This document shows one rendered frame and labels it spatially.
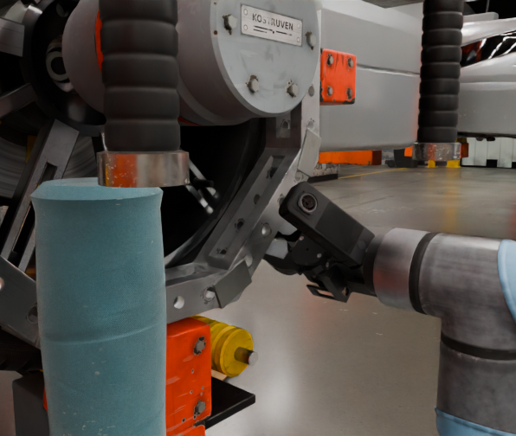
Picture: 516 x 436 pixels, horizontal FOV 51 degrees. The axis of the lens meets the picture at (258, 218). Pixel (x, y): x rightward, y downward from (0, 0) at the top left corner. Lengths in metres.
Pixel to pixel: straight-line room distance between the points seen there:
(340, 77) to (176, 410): 0.48
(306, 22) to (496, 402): 0.40
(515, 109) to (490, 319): 2.39
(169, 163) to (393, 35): 0.95
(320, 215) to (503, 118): 2.34
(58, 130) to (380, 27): 0.71
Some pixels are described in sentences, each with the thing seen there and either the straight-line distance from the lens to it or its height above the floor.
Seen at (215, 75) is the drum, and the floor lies 0.81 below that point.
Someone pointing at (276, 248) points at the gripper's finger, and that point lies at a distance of 0.70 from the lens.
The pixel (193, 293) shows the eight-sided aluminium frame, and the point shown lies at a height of 0.60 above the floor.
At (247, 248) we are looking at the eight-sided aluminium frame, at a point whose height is 0.64.
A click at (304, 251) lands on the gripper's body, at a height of 0.63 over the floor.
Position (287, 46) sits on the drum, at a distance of 0.45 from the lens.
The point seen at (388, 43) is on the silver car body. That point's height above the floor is 0.95.
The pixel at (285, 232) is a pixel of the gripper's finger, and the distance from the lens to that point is 0.71.
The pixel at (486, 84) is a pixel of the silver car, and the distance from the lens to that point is 2.88.
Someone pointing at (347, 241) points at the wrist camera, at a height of 0.65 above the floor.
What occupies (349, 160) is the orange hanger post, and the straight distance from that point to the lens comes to 4.65.
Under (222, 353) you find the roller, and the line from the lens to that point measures 0.66.
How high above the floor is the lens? 0.77
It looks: 9 degrees down
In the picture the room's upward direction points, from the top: straight up
